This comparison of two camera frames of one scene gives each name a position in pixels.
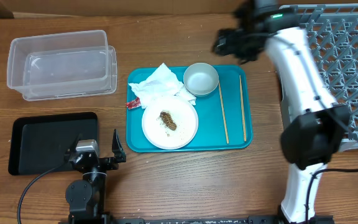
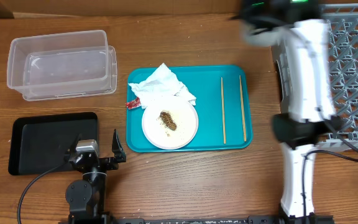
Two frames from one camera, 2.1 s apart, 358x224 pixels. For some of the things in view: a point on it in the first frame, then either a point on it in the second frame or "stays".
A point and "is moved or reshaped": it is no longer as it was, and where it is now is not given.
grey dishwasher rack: [343, 41] stays
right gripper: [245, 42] → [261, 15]
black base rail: [274, 219] stays
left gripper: [119, 154] stays
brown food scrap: [169, 122] stays
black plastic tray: [38, 144] stays
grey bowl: [201, 79] is moved or reshaped
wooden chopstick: [224, 114] is moved or reshaped
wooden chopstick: [242, 110] stays
